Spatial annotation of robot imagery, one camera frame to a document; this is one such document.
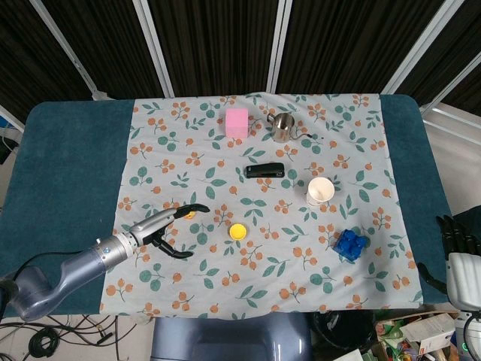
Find robot base body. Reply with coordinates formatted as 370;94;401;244
150;312;313;361

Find black folding screen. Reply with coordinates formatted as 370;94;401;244
0;0;481;110

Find stainless steel pitcher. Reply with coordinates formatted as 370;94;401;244
266;112;313;144

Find cardboard box with clutter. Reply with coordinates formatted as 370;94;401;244
370;308;467;361

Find floral patterned tablecloth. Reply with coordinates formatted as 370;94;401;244
99;91;425;319

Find white paper cup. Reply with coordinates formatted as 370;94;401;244
305;177;335;207

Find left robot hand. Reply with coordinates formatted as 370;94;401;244
128;203;211;259

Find black floor cables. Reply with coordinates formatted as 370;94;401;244
0;314;121;361

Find black stapler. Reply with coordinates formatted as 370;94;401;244
245;162;286;180

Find blue toy building block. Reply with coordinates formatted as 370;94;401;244
333;226;371;262

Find pink foam cube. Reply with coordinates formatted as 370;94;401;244
224;108;250;139

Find teal table cover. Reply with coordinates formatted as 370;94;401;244
0;93;454;319

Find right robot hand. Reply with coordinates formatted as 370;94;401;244
417;214;481;294

